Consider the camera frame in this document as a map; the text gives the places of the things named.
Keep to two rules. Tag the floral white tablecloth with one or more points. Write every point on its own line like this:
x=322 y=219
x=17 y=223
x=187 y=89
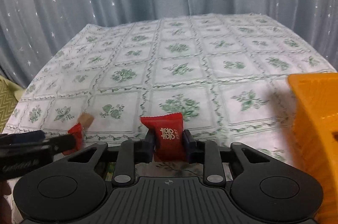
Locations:
x=226 y=74

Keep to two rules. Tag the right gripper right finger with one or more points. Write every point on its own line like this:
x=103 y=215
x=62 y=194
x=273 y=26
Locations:
x=206 y=153

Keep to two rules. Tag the small red candy packet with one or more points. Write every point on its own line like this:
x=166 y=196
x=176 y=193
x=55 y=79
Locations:
x=77 y=132

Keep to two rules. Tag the orange plastic tray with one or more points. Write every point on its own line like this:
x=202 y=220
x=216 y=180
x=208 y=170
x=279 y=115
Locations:
x=315 y=132

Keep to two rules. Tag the small brown candy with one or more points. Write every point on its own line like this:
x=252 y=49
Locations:
x=85 y=120

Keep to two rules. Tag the red snack packet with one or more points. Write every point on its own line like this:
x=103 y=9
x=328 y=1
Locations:
x=168 y=136

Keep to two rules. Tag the green zigzag cushion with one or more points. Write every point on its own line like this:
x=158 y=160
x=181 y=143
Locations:
x=8 y=101

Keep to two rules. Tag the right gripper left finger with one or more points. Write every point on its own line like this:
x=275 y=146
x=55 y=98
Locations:
x=128 y=155

